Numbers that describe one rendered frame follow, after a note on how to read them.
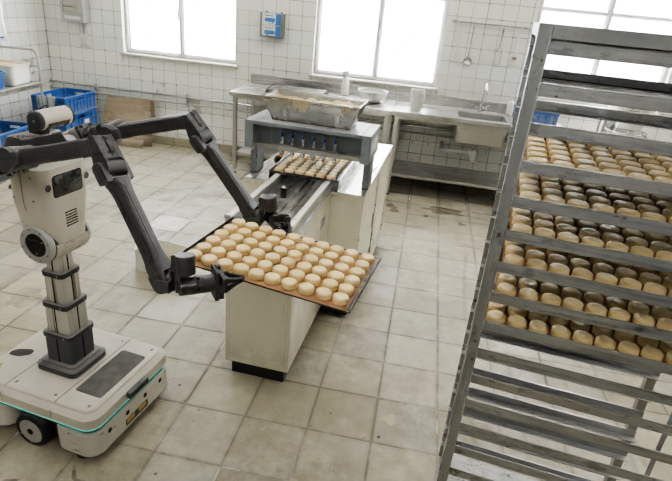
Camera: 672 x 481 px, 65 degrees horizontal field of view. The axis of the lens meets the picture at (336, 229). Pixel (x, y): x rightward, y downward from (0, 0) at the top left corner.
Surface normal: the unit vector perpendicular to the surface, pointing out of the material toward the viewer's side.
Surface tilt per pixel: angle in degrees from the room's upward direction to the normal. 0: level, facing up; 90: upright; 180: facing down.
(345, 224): 90
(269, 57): 90
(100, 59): 90
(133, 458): 0
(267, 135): 90
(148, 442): 0
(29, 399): 31
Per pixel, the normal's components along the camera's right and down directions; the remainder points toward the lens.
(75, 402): 0.09, -0.91
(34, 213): -0.32, 0.51
